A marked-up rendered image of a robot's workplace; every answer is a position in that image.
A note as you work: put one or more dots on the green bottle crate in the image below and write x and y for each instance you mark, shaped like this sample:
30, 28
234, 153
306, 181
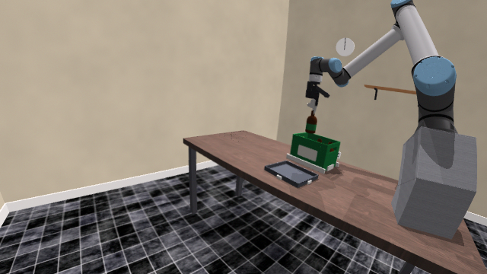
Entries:
306, 147

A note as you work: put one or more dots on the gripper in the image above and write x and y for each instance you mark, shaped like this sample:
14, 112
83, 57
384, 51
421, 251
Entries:
313, 94

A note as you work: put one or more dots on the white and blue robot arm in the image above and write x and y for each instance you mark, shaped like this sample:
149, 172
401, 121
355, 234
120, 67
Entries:
434, 77

